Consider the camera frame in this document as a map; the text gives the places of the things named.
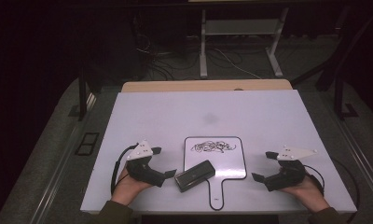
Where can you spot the person's right hand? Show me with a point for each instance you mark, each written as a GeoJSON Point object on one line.
{"type": "Point", "coordinates": [309, 193]}

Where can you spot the aluminium floor rail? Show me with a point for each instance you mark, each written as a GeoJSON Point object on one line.
{"type": "Point", "coordinates": [55, 183]}
{"type": "Point", "coordinates": [365, 161]}

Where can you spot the black whiteboard eraser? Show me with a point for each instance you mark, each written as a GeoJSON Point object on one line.
{"type": "Point", "coordinates": [194, 176]}

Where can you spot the person's left hand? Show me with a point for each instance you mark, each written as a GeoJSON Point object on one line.
{"type": "Point", "coordinates": [127, 188]}

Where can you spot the black metal stand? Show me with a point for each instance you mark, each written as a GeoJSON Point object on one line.
{"type": "Point", "coordinates": [82, 93]}
{"type": "Point", "coordinates": [339, 96]}

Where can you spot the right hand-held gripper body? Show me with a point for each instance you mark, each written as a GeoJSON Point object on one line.
{"type": "Point", "coordinates": [284, 179]}

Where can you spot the white metal stand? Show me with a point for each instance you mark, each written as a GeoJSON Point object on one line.
{"type": "Point", "coordinates": [203, 46]}

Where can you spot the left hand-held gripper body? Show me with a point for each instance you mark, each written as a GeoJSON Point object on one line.
{"type": "Point", "coordinates": [141, 172]}

